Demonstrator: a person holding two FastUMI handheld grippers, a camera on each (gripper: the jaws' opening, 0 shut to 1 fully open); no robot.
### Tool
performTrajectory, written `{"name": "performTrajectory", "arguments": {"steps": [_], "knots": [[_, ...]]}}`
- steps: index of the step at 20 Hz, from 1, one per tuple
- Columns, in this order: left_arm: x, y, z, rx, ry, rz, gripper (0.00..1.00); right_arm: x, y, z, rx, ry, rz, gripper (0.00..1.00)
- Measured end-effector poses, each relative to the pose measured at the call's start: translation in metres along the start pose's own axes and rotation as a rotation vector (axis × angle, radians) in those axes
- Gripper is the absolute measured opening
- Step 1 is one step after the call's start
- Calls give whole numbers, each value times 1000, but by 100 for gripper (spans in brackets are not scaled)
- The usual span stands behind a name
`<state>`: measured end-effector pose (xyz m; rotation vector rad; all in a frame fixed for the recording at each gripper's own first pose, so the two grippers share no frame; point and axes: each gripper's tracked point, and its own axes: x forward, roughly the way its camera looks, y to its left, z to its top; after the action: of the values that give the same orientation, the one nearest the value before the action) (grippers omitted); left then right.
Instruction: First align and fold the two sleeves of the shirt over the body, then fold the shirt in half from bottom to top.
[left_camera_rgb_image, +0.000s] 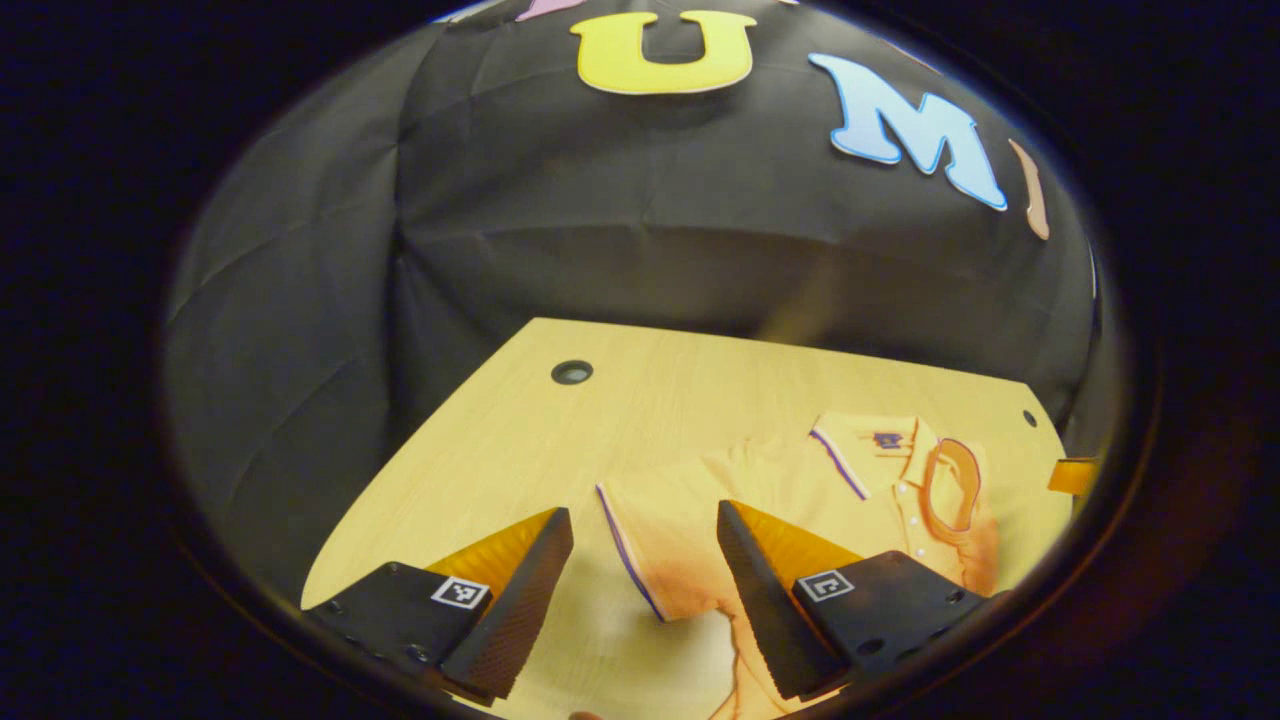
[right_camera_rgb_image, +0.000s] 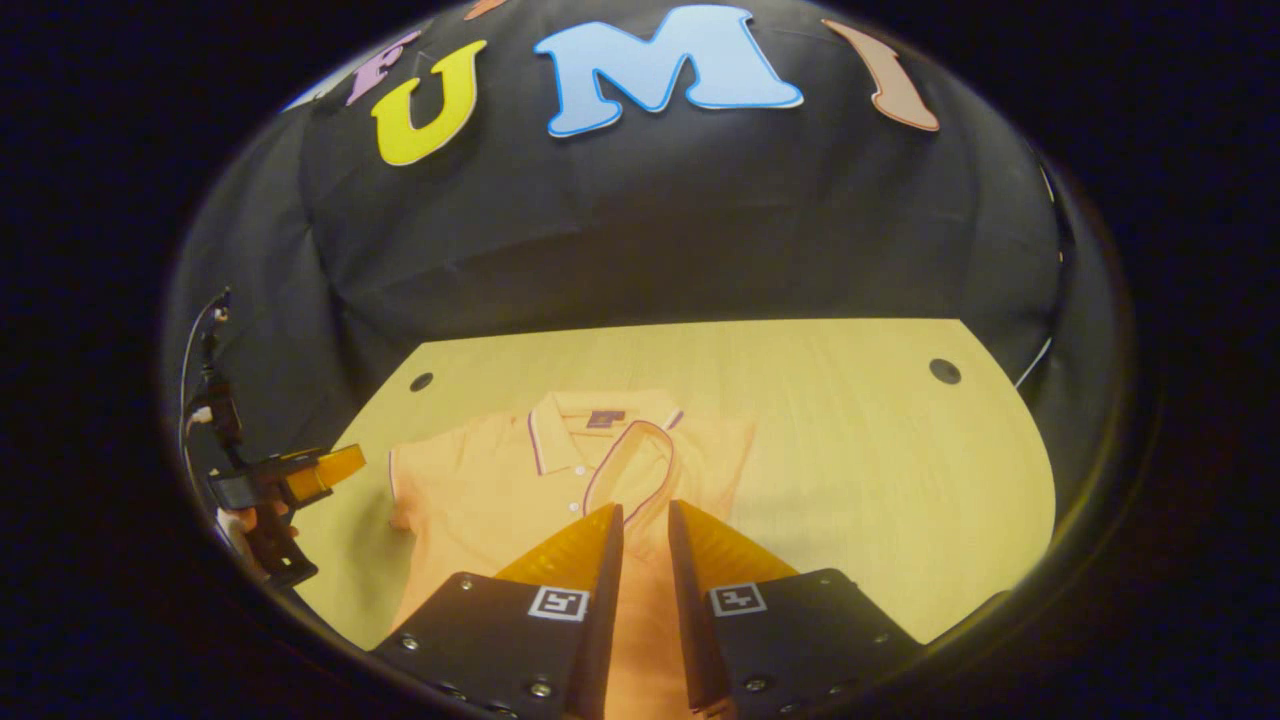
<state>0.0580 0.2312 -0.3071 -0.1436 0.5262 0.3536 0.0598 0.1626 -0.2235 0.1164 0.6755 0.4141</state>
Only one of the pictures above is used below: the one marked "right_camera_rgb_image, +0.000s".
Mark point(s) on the black round table grommet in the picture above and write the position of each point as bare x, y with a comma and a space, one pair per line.
944, 371
421, 381

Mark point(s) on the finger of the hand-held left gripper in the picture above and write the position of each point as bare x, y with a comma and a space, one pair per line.
335, 470

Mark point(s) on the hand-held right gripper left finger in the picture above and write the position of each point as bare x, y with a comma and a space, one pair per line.
600, 620

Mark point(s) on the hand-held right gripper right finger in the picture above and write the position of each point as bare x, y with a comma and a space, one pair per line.
690, 620

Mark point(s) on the black backdrop cloth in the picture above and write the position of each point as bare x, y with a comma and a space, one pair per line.
700, 230

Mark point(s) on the orange T-shirt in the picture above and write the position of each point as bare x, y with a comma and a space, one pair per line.
480, 500

